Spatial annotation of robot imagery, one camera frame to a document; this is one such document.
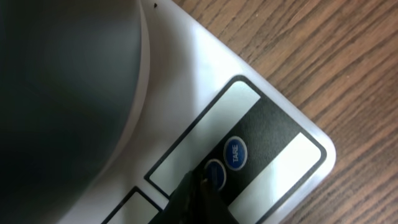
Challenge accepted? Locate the white kitchen scale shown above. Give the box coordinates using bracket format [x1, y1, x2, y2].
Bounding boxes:
[62, 1, 336, 223]

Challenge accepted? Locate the blue bowl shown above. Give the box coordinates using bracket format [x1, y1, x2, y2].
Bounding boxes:
[1, 0, 142, 223]

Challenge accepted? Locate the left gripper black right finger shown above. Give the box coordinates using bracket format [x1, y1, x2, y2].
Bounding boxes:
[198, 179, 238, 224]

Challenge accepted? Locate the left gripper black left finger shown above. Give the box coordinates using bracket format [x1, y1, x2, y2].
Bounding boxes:
[151, 171, 205, 224]

